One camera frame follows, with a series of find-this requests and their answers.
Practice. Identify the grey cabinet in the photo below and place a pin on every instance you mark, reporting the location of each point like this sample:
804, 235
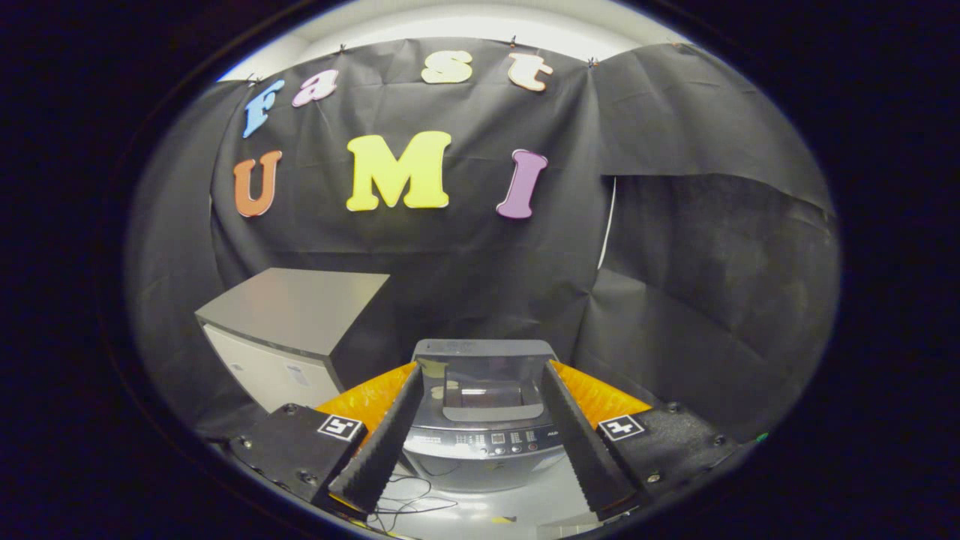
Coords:
292, 307

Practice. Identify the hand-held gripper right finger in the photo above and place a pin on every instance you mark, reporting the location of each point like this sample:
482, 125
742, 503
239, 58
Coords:
577, 442

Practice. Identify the black backdrop cloth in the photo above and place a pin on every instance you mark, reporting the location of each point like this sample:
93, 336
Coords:
675, 300

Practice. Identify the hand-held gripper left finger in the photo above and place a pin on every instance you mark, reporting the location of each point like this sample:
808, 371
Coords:
390, 442

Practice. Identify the grey washing machine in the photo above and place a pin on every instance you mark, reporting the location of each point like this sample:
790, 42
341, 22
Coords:
480, 465

